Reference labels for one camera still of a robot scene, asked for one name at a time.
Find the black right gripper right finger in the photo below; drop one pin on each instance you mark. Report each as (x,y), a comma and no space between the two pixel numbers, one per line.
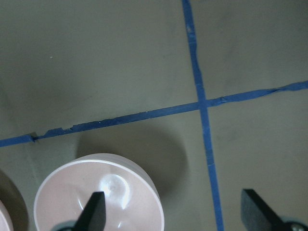
(256,215)

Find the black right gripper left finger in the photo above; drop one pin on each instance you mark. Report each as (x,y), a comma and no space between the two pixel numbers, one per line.
(93,216)

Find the pink plate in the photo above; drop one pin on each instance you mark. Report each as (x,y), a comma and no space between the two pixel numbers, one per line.
(5,219)

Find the pink bowl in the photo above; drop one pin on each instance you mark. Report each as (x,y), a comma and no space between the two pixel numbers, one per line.
(132,200)

